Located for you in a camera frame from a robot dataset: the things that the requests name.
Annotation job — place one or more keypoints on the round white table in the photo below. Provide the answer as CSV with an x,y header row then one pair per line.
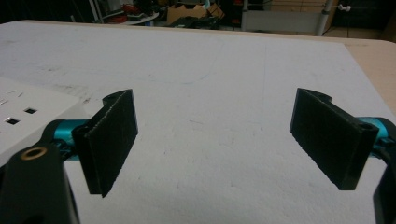
x,y
137,19

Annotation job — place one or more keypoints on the grey metal stand pole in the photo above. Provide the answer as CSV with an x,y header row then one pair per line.
x,y
323,17

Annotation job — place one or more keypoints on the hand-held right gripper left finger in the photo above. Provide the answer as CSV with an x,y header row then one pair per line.
x,y
107,143

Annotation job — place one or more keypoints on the grey metal panel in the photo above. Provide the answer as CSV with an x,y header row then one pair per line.
x,y
280,21

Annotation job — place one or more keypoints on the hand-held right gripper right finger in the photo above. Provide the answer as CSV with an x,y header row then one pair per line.
x,y
330,140

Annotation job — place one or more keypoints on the white power strip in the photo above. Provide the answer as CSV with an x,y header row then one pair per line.
x,y
34,115

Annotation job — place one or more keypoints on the brown cardboard box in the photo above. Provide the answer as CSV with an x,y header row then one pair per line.
x,y
194,12

